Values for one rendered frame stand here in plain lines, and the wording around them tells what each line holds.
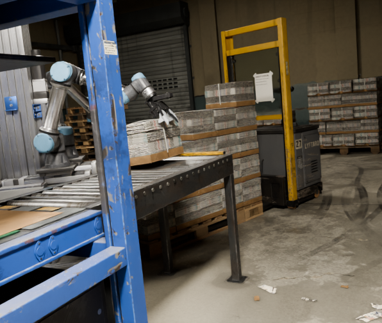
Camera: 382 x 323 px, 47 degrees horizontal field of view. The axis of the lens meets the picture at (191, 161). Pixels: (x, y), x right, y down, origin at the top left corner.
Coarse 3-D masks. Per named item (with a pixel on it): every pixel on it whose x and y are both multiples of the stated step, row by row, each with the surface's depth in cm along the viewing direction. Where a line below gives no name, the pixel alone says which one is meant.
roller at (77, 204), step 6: (6, 204) 183; (12, 204) 181; (18, 204) 180; (24, 204) 178; (30, 204) 177; (36, 204) 175; (42, 204) 174; (48, 204) 172; (54, 204) 171; (60, 204) 170; (66, 204) 168; (72, 204) 167; (78, 204) 166; (84, 204) 164
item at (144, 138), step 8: (152, 120) 243; (128, 128) 240; (136, 128) 238; (144, 128) 236; (152, 128) 243; (160, 128) 249; (128, 136) 242; (136, 136) 240; (144, 136) 237; (152, 136) 241; (160, 136) 249; (128, 144) 243; (136, 144) 241; (144, 144) 238; (152, 144) 241; (160, 144) 248; (136, 152) 241; (144, 152) 239; (152, 152) 241; (160, 160) 249
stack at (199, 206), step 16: (192, 144) 360; (208, 144) 375; (224, 144) 389; (240, 176) 406; (208, 192) 377; (224, 192) 390; (240, 192) 406; (176, 208) 349; (192, 208) 363; (208, 208) 376; (240, 208) 406; (144, 224) 330; (176, 224) 350; (208, 224) 376; (144, 240) 335; (160, 240) 339; (176, 240) 368; (192, 240) 363
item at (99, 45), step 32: (96, 0) 130; (96, 32) 132; (96, 64) 134; (96, 96) 136; (96, 128) 137; (96, 160) 139; (128, 160) 142; (128, 192) 141; (128, 224) 141; (128, 256) 140; (128, 288) 142; (128, 320) 144
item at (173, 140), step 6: (174, 120) 266; (168, 126) 258; (174, 126) 264; (168, 132) 257; (174, 132) 263; (168, 138) 257; (174, 138) 264; (180, 138) 269; (168, 144) 256; (174, 144) 262; (180, 144) 268
